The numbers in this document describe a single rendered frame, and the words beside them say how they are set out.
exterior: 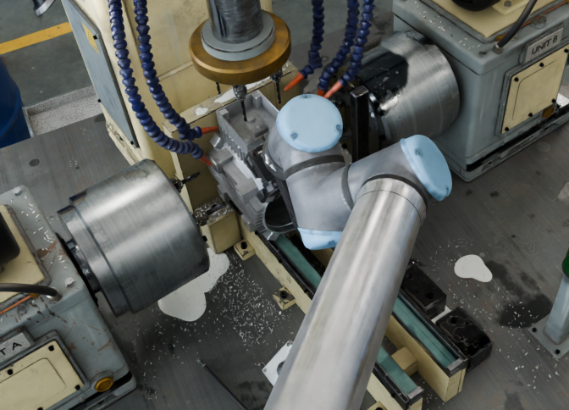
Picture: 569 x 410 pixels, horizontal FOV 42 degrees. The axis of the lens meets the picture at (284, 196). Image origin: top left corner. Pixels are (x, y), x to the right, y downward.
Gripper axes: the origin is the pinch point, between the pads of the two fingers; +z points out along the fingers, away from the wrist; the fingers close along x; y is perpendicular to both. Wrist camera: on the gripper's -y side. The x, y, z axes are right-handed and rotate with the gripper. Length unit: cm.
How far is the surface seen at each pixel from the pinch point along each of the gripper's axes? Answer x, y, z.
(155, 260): 24.5, 0.5, -0.5
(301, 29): -108, 85, 174
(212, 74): 2.0, 21.6, -14.7
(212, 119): -0.1, 20.7, 7.1
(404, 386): -1.2, -41.0, -4.2
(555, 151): -73, -21, 21
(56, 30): -16, 152, 212
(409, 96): -34.5, 3.9, -2.2
